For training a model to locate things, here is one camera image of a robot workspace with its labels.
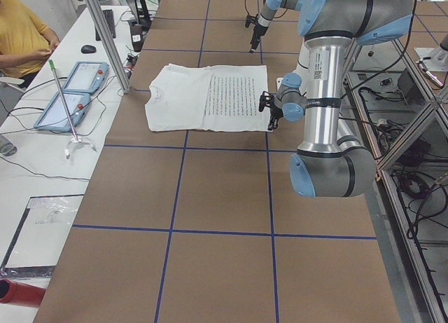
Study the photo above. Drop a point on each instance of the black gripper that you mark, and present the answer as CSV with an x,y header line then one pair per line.
x,y
259,31
275,111

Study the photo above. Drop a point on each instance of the white long-sleeve printed shirt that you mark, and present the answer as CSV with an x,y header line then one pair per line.
x,y
219,98

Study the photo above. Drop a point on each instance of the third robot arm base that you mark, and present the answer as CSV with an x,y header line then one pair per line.
x,y
434,59

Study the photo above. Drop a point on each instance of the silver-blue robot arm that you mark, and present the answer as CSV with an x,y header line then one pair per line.
x,y
331,161
262,20

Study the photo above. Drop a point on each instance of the black box with label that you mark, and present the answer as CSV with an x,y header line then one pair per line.
x,y
136,35

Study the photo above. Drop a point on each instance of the black keyboard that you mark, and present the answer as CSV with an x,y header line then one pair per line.
x,y
109,18

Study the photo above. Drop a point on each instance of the black computer mouse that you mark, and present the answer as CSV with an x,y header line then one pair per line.
x,y
88,49

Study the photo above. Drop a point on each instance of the upper blue teach pendant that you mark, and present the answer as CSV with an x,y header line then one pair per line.
x,y
86,77

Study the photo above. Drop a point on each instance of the blue teach pendant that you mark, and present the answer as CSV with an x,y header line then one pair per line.
x,y
54,116
86,77

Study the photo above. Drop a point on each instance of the rod with green tip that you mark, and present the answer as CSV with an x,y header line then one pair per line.
x,y
76,139

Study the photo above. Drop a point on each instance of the lower blue teach pendant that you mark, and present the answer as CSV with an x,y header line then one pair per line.
x,y
54,116

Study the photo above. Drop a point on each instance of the person in yellow shirt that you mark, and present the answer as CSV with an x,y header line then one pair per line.
x,y
26,41

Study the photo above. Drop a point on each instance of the clear plastic sheet black border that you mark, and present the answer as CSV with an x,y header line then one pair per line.
x,y
39,238

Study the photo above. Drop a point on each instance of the red cylinder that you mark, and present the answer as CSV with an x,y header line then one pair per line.
x,y
21,294

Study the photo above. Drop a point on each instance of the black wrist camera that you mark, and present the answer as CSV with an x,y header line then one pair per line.
x,y
251,20
266,100

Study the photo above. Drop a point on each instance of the aluminium frame post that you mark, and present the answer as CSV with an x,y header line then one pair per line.
x,y
108,44

